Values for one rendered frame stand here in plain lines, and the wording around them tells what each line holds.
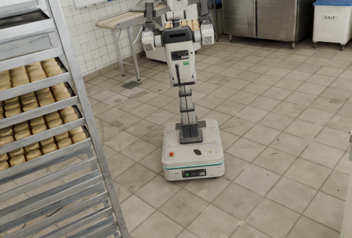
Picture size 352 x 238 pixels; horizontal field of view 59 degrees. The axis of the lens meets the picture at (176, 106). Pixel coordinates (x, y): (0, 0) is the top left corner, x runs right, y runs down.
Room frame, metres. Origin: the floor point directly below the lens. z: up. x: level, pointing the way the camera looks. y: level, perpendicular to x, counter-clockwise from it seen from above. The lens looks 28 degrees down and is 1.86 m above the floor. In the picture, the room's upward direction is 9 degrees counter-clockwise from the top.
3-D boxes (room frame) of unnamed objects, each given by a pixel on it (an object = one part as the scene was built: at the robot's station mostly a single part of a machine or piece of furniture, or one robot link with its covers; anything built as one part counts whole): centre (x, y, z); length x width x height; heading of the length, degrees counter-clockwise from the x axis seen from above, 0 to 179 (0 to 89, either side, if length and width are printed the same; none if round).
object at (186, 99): (2.38, -0.10, 0.53); 0.11 x 0.11 x 0.40; 85
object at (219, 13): (6.64, -1.12, 0.33); 0.54 x 0.53 x 0.66; 43
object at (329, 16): (4.84, -2.71, 0.38); 0.64 x 0.54 x 0.77; 135
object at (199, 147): (2.39, -0.10, 0.24); 0.68 x 0.53 x 0.41; 175
